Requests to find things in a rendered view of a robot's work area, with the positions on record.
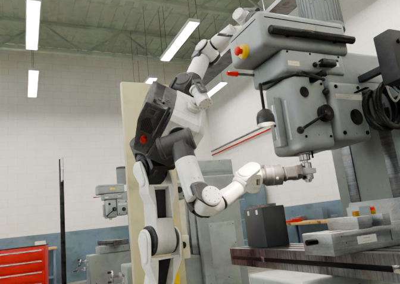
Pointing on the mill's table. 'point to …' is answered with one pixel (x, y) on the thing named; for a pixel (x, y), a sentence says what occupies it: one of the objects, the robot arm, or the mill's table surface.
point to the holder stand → (266, 225)
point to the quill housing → (301, 116)
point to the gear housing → (293, 66)
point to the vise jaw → (349, 222)
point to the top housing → (249, 32)
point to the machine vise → (355, 238)
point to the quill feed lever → (325, 111)
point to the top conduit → (311, 34)
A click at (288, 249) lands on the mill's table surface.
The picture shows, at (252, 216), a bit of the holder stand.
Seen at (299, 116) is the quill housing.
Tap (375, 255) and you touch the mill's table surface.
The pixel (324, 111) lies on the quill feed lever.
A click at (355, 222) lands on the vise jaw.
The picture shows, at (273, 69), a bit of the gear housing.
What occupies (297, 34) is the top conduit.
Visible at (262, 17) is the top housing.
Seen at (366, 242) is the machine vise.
